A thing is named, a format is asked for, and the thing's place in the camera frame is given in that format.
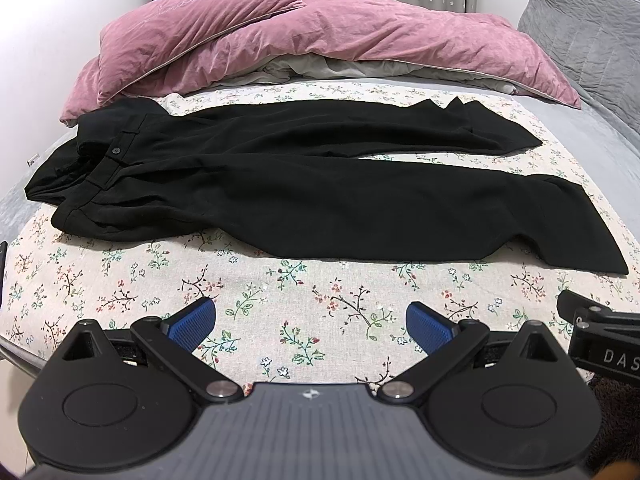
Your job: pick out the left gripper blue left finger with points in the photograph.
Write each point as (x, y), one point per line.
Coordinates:
(169, 345)

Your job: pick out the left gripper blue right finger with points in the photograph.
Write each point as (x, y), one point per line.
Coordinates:
(449, 347)

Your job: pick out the black pants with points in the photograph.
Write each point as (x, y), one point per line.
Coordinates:
(319, 179)

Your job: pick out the floral white cloth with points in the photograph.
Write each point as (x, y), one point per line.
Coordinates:
(284, 319)

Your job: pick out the pink velvet duvet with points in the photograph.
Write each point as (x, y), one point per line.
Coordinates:
(184, 46)

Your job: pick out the grey quilted pillow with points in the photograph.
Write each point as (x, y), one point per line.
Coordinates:
(596, 45)

